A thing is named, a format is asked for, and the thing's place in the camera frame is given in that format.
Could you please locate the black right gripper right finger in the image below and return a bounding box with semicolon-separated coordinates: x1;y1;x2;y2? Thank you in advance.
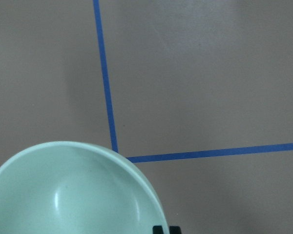
169;226;182;234

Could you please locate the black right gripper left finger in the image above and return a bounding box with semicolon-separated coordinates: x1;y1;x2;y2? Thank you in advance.
152;226;164;234

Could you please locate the green bowl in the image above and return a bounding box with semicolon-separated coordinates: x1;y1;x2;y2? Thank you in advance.
0;141;169;234

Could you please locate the brown paper table cover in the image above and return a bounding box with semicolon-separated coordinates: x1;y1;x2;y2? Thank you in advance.
0;0;293;234

